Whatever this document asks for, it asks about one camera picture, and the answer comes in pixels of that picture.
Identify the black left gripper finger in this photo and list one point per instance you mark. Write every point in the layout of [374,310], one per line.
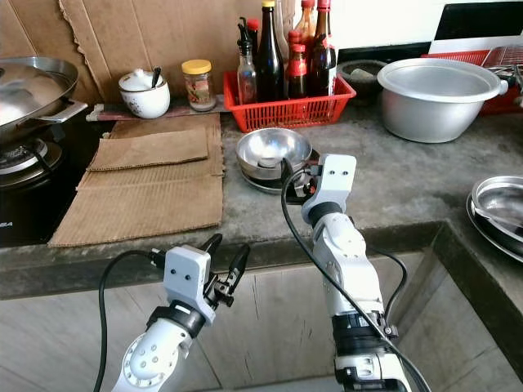
[237,265]
[211,243]

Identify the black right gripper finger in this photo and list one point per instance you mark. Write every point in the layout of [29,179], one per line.
[288,181]

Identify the deep steel bowl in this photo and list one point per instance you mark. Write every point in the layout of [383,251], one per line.
[270,147]

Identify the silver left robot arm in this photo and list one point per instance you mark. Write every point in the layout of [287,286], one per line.
[151,359]

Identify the flat steel plate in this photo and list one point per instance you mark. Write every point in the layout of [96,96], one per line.
[261,184]

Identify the red plastic basket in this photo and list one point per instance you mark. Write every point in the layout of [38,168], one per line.
[294,114]

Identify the large corrugated cardboard mat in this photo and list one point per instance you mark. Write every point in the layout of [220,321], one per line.
[139,208]

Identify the small sauce bottle red cap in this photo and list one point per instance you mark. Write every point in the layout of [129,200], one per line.
[297,73]

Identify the clear bottle black spout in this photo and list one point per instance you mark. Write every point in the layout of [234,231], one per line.
[248,77]

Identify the small folded cardboard piece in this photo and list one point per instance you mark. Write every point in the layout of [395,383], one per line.
[147,149]

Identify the dark bottle red cap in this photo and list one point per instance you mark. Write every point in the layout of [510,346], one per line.
[323,69]

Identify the tall dark bottle yellow cap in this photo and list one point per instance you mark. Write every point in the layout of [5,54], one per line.
[271,61]

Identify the dark round bowl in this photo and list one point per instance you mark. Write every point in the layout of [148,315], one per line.
[359,73]

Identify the glass jar yellow lid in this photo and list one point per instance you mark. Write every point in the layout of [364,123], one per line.
[198,88]

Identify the large aluminium pot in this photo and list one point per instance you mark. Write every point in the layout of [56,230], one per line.
[433,110]

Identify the amber bottle red cap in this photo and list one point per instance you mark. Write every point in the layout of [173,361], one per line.
[305,24]

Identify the white ceramic condiment pot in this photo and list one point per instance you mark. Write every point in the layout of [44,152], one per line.
[143,100]

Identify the small dark pot spoon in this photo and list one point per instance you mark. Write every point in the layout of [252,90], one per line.
[157,75]

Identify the black gas stove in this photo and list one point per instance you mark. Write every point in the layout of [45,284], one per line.
[33,212]

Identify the round steel plate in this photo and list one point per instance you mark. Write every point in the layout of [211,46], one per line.
[486,238]

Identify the shallow steel bowl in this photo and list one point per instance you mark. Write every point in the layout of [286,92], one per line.
[498,200]

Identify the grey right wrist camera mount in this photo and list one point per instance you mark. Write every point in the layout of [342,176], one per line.
[331,180]

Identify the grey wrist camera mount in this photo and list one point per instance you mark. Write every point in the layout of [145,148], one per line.
[188,276]
[331,180]

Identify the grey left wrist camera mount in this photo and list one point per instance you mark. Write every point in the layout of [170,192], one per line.
[188,276]

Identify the brown cardboard wall sheet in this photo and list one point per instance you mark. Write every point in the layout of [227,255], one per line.
[131,37]

